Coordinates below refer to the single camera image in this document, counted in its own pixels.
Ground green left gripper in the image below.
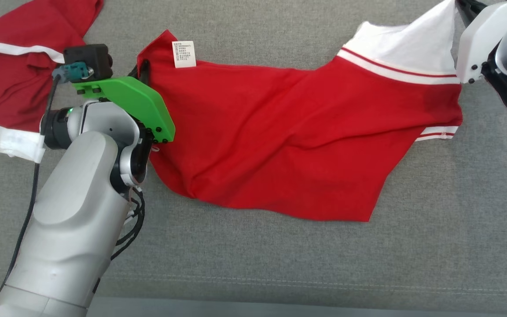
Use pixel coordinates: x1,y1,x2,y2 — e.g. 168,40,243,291
72,59,176,144

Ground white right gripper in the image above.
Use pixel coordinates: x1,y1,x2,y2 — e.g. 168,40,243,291
455,0,507,84

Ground red white-striped shorts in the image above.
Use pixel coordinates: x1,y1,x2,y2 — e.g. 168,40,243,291
0,0,104,133

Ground red number 23 jersey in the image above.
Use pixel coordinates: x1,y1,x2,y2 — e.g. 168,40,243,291
137,0,463,223

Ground teal left camera connector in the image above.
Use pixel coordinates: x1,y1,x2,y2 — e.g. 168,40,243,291
52,63,94,84

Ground white tape cable label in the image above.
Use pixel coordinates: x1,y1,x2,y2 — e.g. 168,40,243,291
0,120,46,164

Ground thin black left arm cables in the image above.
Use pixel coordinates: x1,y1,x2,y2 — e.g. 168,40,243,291
110,187,146,261

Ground black left camera cable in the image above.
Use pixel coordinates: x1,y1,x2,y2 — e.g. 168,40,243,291
0,74,61,317

